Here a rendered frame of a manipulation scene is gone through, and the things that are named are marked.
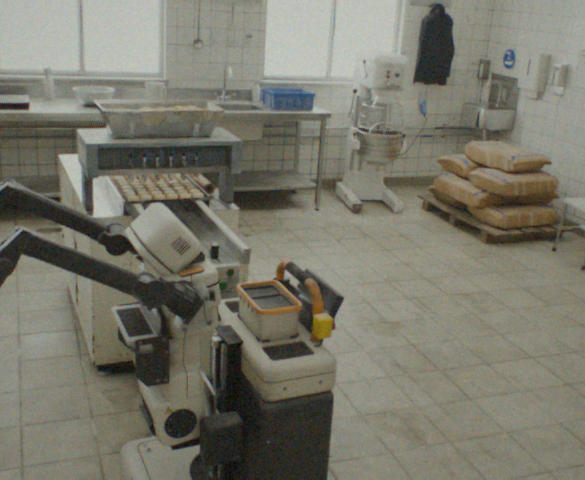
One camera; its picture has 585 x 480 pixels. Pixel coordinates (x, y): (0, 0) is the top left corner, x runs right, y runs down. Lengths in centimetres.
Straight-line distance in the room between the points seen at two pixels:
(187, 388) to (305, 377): 37
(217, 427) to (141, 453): 52
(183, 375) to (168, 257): 39
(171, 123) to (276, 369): 159
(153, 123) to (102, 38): 332
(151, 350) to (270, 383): 36
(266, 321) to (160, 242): 44
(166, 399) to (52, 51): 473
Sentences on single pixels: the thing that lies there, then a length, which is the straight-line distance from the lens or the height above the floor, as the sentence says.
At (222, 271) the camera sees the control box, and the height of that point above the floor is 82.
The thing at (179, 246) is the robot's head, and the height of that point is 116.
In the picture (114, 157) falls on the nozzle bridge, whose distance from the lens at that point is 347.
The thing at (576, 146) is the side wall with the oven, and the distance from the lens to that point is 688.
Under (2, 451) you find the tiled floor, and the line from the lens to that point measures 336.
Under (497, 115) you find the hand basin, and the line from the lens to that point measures 741.
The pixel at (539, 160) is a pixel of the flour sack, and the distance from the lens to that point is 645.
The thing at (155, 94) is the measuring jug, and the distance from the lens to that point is 615.
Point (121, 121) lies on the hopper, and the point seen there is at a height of 127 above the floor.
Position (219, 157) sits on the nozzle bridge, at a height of 108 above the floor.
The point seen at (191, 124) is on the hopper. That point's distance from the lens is 349.
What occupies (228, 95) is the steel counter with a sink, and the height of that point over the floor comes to 93.
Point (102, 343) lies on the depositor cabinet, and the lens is 369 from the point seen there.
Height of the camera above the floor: 188
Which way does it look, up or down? 19 degrees down
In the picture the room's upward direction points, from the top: 4 degrees clockwise
